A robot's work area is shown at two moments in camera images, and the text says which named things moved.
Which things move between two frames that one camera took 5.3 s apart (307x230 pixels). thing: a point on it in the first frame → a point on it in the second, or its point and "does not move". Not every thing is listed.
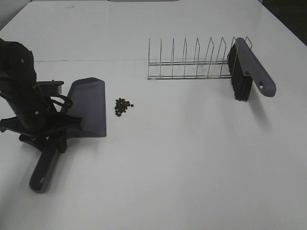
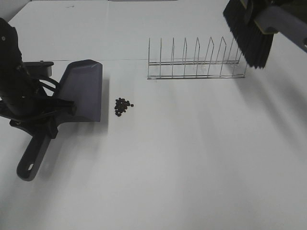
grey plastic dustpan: x=85 y=101 → x=81 y=83
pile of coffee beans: x=121 y=106 does not move
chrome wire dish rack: x=196 y=69 does not move
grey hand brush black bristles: x=244 y=68 → x=253 y=28
